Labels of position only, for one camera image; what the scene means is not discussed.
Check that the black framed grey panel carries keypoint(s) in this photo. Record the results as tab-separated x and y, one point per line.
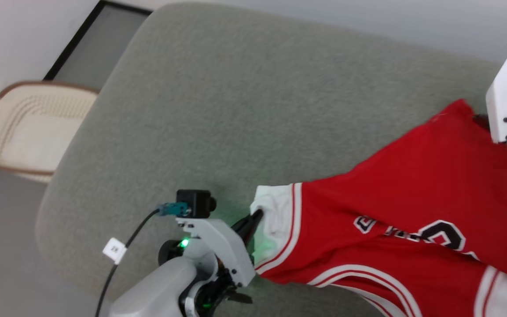
104	39

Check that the cream perforated laundry basket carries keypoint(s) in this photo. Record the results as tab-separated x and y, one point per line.
33	127

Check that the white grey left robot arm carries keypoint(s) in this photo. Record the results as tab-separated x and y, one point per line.
156	290

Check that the red and white basketball jersey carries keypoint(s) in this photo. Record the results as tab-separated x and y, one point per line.
412	189

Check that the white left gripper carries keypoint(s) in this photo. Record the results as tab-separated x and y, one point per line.
227	251

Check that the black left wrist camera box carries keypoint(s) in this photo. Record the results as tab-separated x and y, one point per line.
194	202

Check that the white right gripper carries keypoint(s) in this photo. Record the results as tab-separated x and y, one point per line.
506	97

